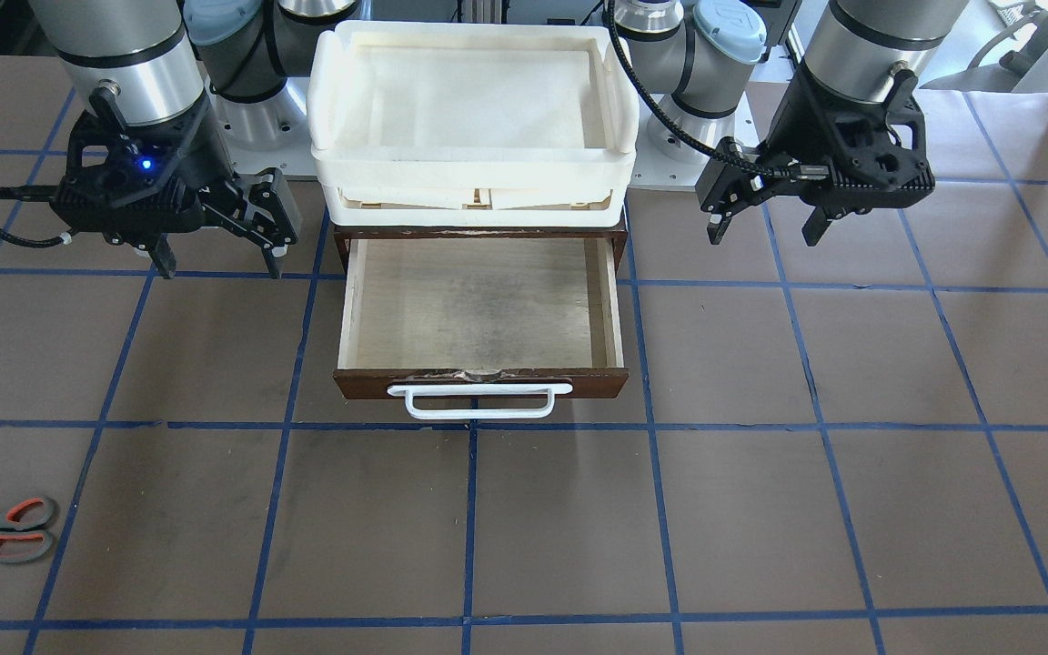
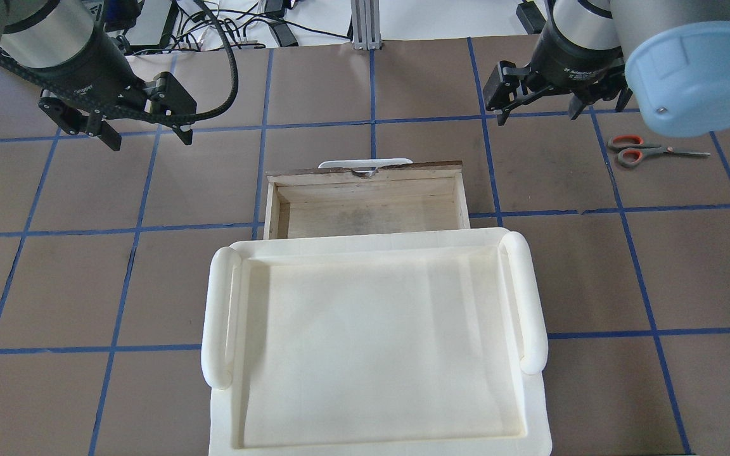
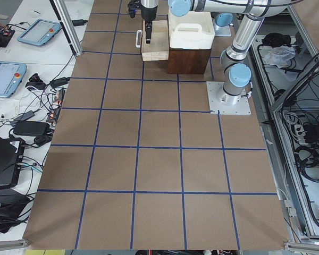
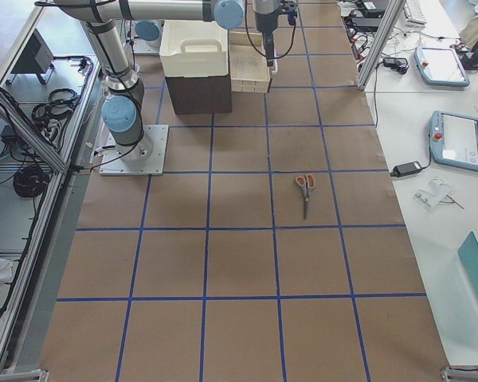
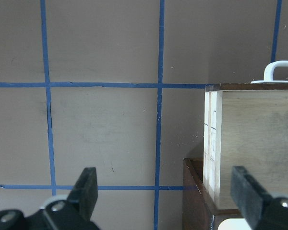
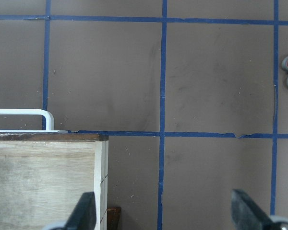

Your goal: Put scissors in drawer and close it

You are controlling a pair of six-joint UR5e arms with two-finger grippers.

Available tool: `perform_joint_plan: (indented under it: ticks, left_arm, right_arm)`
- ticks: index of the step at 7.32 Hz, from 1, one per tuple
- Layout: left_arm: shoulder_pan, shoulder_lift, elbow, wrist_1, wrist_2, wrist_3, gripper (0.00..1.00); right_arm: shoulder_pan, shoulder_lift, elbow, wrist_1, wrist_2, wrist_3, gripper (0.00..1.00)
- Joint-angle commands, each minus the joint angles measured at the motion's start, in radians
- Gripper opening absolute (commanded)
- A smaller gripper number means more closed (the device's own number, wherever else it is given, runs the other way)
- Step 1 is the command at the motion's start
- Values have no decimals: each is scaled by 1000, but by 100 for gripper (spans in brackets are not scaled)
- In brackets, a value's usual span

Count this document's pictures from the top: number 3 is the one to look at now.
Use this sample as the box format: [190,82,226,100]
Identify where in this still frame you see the near blue teach pendant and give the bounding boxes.
[0,61,27,98]

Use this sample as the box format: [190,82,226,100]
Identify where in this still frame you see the white crumpled cloth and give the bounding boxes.
[263,46,296,68]

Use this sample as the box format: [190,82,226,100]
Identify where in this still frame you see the white plastic tray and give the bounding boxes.
[168,11,215,49]

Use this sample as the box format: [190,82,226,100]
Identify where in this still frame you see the brown paper table mat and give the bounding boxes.
[24,1,289,250]

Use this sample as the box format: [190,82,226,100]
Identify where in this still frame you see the black power adapter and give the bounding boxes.
[13,121,49,137]

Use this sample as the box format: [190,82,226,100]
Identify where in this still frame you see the aluminium frame post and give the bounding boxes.
[49,0,82,57]

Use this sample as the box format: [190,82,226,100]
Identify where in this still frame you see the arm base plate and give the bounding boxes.
[206,81,251,115]
[213,13,233,37]

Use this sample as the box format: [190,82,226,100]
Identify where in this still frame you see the black laptop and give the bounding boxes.
[0,137,26,189]

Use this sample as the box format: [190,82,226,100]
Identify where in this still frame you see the blue teach pendant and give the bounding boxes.
[0,61,27,98]
[17,19,61,46]

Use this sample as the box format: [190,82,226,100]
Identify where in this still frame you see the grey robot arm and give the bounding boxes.
[168,1,292,106]

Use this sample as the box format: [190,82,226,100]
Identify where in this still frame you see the wooden drawer with white handle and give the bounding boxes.
[135,20,169,62]

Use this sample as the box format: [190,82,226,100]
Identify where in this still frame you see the far blue teach pendant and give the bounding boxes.
[17,19,61,46]

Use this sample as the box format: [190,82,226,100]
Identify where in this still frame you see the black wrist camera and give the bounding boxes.
[128,0,140,19]

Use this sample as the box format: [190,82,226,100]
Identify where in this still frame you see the dark brown wooden cabinet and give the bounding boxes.
[167,48,212,74]

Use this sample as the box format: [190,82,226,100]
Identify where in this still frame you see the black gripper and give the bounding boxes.
[140,0,158,44]

